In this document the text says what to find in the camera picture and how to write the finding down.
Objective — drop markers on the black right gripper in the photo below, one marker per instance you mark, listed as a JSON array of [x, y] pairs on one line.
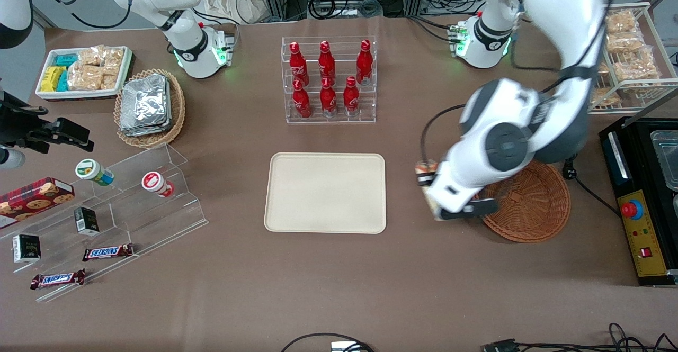
[[22, 129]]

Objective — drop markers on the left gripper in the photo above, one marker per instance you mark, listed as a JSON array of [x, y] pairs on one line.
[[424, 182]]

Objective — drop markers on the clear sandwich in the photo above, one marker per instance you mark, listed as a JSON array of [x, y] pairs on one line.
[[426, 168]]

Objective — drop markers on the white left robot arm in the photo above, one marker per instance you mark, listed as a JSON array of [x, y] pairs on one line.
[[561, 2]]

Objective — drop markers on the white snack tray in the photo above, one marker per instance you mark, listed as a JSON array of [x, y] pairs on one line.
[[79, 94]]

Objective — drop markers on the brown wicker basket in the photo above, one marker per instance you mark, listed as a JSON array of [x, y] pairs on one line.
[[529, 209]]

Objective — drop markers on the foil wrapped sandwich pack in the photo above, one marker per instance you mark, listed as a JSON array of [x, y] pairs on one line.
[[144, 100], [143, 132]]

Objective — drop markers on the cream plastic tray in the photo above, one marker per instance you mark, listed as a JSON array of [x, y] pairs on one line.
[[326, 193]]

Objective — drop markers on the light wicker basket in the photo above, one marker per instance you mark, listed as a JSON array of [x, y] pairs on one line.
[[177, 108]]

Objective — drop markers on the green lidded yogurt cup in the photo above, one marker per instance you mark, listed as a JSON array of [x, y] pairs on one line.
[[89, 169]]

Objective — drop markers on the teal snack pack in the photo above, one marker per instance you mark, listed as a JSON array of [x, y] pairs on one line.
[[66, 60], [63, 82]]

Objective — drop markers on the yellow snack pack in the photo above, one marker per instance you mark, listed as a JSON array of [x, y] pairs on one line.
[[50, 79]]

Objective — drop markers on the red tartan cookie box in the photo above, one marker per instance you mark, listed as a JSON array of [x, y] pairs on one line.
[[34, 198]]

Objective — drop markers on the clear rice cracker bag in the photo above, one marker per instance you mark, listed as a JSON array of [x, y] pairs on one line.
[[109, 82], [114, 60], [85, 78], [91, 55]]

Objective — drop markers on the black tea box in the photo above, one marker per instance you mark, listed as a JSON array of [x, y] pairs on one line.
[[26, 249], [86, 221]]

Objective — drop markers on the red lidded yogurt cup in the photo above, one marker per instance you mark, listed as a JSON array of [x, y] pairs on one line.
[[154, 181]]

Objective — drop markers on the clear acrylic tiered stand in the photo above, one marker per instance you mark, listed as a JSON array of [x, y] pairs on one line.
[[127, 219]]

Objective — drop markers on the clear acrylic bottle rack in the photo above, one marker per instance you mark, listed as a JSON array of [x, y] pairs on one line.
[[365, 103]]

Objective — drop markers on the Snickers chocolate bar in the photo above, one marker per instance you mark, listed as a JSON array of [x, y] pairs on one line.
[[107, 252], [57, 279]]

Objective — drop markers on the red cola bottle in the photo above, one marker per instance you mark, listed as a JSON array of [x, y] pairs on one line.
[[302, 103], [364, 63], [327, 63], [328, 100], [351, 98], [298, 66]]

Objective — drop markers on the black machine with yellow panel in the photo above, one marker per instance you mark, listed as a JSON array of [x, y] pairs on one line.
[[625, 151]]

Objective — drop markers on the red emergency stop button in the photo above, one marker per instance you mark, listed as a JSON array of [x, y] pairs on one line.
[[630, 210]]

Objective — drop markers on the clear pastry bag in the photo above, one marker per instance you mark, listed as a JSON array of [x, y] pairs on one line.
[[604, 98], [621, 22], [635, 66], [625, 42]]

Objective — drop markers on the clear plastic container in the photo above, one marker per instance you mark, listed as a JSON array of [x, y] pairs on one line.
[[667, 159]]

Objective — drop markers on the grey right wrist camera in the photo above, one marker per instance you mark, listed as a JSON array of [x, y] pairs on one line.
[[10, 159]]

